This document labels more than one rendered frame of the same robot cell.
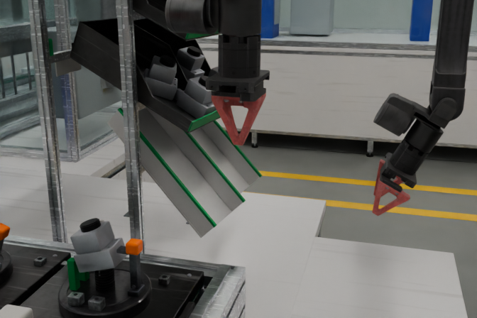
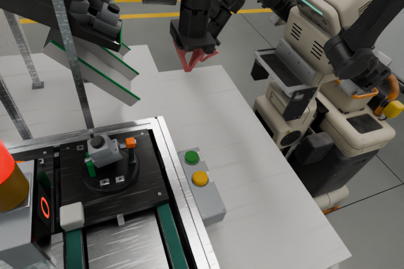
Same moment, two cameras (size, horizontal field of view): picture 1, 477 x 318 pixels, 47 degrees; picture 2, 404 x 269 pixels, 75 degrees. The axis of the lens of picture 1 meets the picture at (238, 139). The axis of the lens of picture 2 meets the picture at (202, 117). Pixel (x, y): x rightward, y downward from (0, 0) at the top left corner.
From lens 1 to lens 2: 48 cm
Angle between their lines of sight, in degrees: 47
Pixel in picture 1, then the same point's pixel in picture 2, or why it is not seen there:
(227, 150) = not seen: hidden behind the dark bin
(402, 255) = (203, 72)
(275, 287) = (163, 111)
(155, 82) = (74, 14)
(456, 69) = not seen: outside the picture
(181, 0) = not seen: outside the picture
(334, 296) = (191, 107)
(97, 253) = (110, 156)
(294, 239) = (149, 77)
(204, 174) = (109, 63)
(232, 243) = not seen: hidden behind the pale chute
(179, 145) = (86, 48)
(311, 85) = not seen: outside the picture
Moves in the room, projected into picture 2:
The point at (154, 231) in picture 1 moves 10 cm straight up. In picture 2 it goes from (65, 95) to (58, 74)
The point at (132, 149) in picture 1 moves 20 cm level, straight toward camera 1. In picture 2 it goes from (77, 70) to (127, 114)
